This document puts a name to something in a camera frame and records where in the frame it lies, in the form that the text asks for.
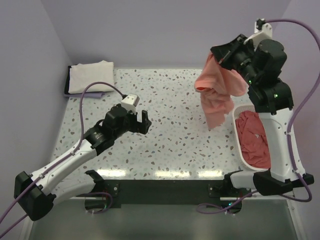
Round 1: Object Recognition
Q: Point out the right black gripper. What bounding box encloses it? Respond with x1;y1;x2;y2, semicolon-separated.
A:
211;33;260;86

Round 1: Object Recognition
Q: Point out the salmon pink t-shirt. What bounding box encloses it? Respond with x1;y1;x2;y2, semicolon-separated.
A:
194;53;248;129

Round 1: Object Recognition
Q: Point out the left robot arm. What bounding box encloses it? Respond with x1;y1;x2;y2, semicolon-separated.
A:
14;103;152;221

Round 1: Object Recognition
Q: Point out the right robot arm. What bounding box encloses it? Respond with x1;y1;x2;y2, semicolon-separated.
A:
210;34;315;197

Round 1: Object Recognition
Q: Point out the folded lavender t-shirt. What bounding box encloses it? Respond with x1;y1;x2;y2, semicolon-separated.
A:
63;92;105;99

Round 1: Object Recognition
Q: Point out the white plastic laundry basket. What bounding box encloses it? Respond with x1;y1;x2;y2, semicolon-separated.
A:
232;104;273;171

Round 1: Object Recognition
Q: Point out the folded cream t-shirt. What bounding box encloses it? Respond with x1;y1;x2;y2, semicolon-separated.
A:
67;60;115;94

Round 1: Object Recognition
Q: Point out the dark pink t-shirt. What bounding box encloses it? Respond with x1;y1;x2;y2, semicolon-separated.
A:
236;110;272;168

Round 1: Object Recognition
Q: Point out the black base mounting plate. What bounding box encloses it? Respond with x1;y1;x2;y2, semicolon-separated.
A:
90;179;248;208

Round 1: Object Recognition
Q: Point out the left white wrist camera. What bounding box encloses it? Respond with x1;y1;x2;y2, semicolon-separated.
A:
120;94;140;114

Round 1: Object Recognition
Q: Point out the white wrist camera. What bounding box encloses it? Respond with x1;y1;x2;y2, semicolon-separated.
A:
244;18;273;46
120;94;140;114

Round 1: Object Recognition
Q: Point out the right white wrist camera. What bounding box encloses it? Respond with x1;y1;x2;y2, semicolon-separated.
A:
244;18;273;46

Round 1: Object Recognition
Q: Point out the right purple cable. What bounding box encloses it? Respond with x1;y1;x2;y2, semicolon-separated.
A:
197;18;320;215

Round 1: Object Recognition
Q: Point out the purple cable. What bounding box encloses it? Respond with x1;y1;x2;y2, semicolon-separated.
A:
197;18;320;215
0;81;127;226

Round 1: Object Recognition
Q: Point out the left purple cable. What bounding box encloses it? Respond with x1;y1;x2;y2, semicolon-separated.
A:
0;81;127;226

